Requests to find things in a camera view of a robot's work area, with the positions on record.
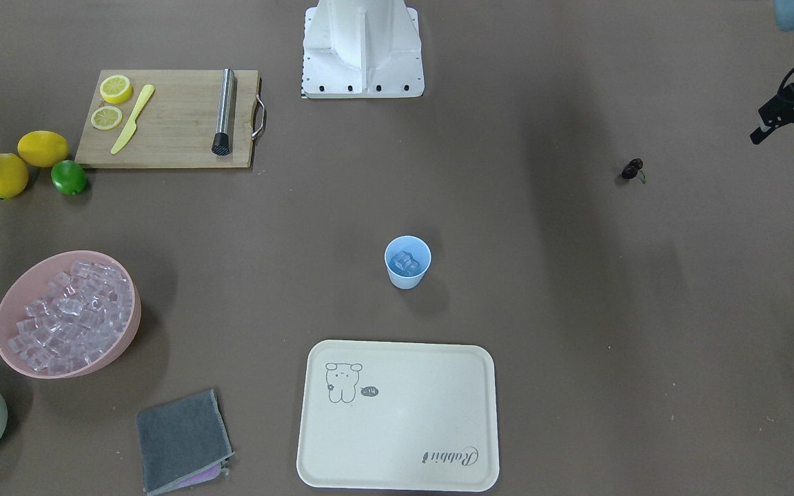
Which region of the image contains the dark cherries pair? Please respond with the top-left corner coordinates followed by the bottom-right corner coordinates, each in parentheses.
top-left (620, 158), bottom-right (648, 183)

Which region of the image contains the clear ice cubes pile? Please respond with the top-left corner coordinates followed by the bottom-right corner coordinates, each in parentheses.
top-left (8, 260), bottom-right (134, 375)

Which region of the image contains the light blue cup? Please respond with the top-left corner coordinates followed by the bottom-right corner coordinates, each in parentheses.
top-left (384, 235), bottom-right (432, 289)

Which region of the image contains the cream rabbit tray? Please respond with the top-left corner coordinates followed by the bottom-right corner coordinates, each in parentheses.
top-left (296, 340), bottom-right (500, 493)

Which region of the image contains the steel muddler black tip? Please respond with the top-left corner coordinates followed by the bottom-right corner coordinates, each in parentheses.
top-left (211, 68), bottom-right (237, 156)

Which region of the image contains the wooden cutting board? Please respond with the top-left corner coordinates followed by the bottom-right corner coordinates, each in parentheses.
top-left (75, 69), bottom-right (264, 169)

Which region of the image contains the yellow plastic knife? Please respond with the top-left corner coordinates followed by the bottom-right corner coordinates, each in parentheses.
top-left (110, 84), bottom-right (156, 155)

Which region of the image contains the lemon slice upper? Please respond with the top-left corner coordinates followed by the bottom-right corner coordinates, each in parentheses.
top-left (99, 74), bottom-right (133, 105)

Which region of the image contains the lemon slice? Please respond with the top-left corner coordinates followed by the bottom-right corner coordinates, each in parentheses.
top-left (99, 74), bottom-right (133, 105)
top-left (89, 105), bottom-right (123, 131)

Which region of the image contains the lemon slice lower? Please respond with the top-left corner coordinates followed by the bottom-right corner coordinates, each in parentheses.
top-left (89, 105), bottom-right (123, 131)

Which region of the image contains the grey folded cloth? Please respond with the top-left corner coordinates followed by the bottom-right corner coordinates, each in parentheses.
top-left (135, 389), bottom-right (234, 495)

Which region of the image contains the green lime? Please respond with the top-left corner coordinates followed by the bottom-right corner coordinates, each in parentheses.
top-left (50, 160), bottom-right (88, 196)

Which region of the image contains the pink bowl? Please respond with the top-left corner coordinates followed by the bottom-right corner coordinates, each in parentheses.
top-left (0, 250), bottom-right (142, 380)

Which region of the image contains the yellow lemon near board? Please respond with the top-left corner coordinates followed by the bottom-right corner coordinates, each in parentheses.
top-left (18, 131), bottom-right (70, 167)

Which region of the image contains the yellow lemon outer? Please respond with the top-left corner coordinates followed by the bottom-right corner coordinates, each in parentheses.
top-left (0, 153), bottom-right (29, 200)

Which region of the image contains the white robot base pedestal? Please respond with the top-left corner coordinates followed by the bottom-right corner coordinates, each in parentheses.
top-left (301, 1), bottom-right (425, 99)

